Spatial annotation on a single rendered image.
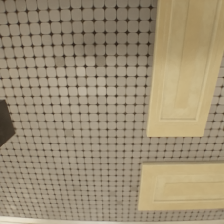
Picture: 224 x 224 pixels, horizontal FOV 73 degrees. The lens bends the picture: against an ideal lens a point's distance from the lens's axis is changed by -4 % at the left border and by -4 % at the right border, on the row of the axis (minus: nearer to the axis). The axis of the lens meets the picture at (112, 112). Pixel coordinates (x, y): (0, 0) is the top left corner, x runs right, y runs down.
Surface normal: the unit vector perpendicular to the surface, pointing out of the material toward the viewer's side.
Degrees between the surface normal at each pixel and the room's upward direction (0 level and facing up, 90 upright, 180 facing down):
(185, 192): 0
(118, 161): 0
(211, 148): 0
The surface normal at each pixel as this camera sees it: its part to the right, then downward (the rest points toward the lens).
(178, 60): -0.22, 0.38
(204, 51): 0.18, 0.38
